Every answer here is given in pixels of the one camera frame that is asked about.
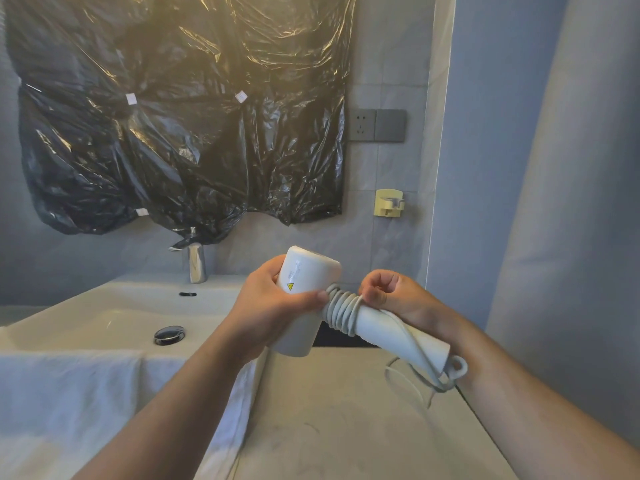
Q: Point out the person's left hand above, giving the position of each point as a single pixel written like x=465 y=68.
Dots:
x=265 y=309

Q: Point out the person's right hand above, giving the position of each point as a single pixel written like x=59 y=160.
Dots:
x=415 y=304

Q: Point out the white hair dryer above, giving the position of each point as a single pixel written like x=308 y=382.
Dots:
x=310 y=274

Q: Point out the black tray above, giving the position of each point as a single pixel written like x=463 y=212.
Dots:
x=335 y=337

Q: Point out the person's right forearm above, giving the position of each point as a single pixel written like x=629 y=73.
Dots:
x=550 y=414

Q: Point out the person's left forearm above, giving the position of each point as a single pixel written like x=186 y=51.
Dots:
x=170 y=419

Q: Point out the chrome faucet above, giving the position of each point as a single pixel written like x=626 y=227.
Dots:
x=197 y=267

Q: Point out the chrome sink drain plug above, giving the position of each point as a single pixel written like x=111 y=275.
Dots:
x=169 y=335

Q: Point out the white sink basin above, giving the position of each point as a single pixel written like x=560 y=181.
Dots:
x=100 y=314

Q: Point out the white shower curtain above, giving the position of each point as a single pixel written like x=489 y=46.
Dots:
x=565 y=219

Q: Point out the black plastic sheet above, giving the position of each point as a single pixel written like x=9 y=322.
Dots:
x=175 y=119

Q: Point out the white towel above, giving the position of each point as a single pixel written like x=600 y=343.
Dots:
x=60 y=404

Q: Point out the yellow wall holder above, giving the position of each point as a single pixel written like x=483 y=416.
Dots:
x=386 y=200

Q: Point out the grey wall power socket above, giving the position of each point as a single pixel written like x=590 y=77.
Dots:
x=362 y=125

